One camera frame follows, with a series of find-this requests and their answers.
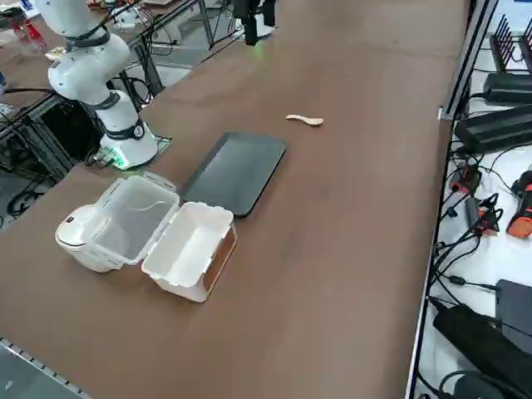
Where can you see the small wooden spoon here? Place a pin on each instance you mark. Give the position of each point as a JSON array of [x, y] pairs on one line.
[[307, 120]]

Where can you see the dark peg rack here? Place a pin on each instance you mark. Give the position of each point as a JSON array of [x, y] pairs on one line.
[[509, 45]]

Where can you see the red bottle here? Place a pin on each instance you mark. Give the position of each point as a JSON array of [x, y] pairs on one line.
[[31, 33]]

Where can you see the dark grey rectangular tray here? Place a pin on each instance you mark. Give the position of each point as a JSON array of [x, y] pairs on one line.
[[237, 174]]

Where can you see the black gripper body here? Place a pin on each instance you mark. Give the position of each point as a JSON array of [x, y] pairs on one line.
[[245, 8]]

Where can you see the black metal frame rack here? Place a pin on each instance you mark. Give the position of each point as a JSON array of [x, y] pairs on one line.
[[37, 137]]

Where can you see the dark grey flat box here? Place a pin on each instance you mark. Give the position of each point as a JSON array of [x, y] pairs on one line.
[[517, 307]]

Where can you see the white plastic container box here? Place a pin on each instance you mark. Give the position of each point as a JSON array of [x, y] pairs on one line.
[[187, 249]]

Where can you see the orange black clamp tool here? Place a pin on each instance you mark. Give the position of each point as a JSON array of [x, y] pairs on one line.
[[467, 178], [521, 208], [490, 218]]

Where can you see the small cream trash can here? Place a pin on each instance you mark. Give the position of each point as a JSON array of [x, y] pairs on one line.
[[72, 237]]

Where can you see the large black power adapter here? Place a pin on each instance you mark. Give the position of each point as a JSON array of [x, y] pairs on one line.
[[478, 341]]

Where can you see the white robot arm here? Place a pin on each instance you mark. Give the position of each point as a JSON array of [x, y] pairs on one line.
[[87, 62], [268, 27]]

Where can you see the black power brick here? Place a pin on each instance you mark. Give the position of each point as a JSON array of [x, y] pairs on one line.
[[494, 126], [509, 87]]

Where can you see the aluminium frame post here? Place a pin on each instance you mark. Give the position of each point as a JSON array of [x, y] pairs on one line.
[[469, 58]]

